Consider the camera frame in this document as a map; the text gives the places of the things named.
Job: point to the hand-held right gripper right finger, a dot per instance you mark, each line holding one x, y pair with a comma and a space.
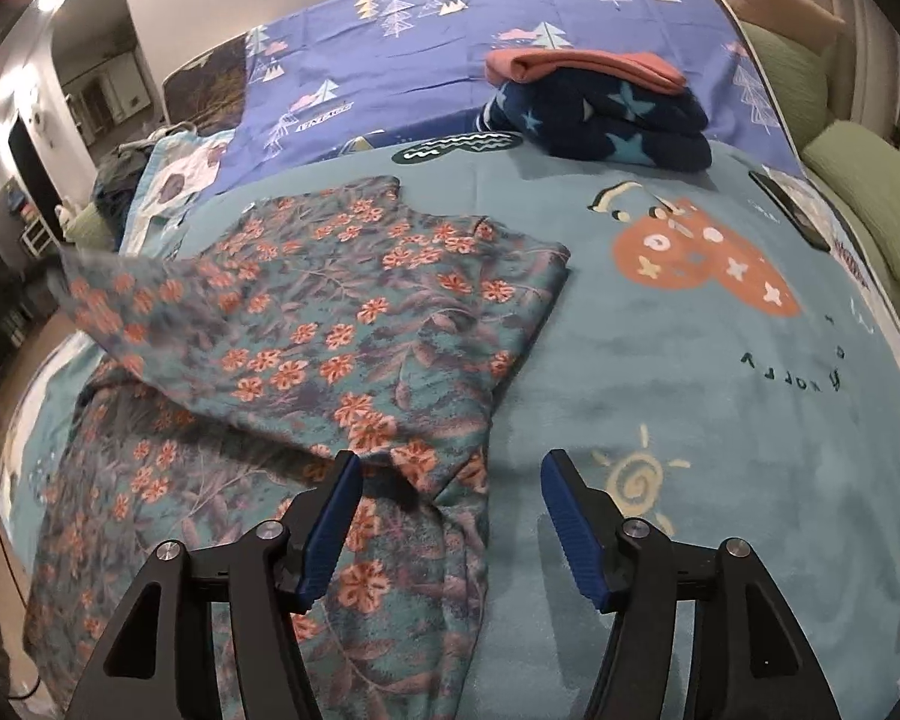
574, 532

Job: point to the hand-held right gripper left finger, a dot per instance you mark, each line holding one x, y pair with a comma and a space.
330, 532

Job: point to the teal floral garment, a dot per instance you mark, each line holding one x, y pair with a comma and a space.
345, 330

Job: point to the dark clothes pile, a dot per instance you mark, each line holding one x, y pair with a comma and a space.
124, 172

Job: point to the teal printed blanket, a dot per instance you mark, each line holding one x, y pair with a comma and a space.
682, 427

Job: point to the white printed quilt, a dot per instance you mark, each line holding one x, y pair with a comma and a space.
169, 187

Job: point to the black phone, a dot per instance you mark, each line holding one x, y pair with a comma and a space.
791, 214

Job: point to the navy star print folded blanket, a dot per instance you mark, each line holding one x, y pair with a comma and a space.
607, 127

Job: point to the green ribbed pillow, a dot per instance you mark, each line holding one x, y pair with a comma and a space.
787, 82
870, 187

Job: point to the pink folded cloth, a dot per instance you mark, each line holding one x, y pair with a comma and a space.
570, 64

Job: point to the dark patterned bedding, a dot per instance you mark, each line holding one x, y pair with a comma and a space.
210, 79

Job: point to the purple tree print bed sheet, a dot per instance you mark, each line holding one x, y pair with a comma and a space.
420, 67

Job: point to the beige curtain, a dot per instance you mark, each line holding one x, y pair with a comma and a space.
885, 52

